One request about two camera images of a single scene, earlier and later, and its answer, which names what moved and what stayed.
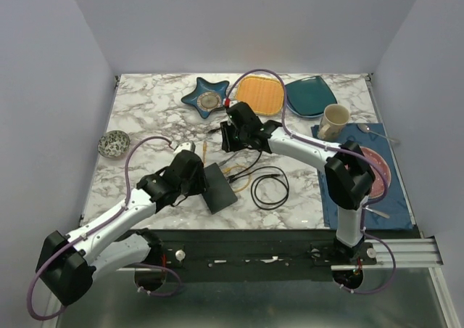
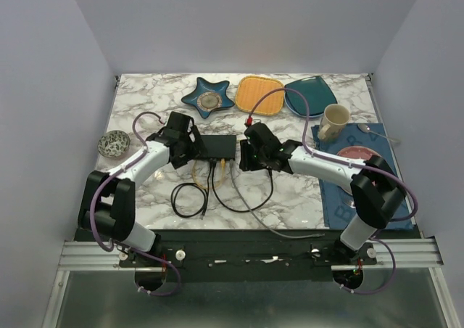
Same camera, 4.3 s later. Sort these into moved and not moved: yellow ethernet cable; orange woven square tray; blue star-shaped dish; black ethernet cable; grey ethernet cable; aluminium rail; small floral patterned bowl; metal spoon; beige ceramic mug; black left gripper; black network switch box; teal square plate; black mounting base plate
Moved: black ethernet cable; black left gripper; yellow ethernet cable; black network switch box; grey ethernet cable
Not moved: black mounting base plate; orange woven square tray; beige ceramic mug; aluminium rail; small floral patterned bowl; blue star-shaped dish; metal spoon; teal square plate
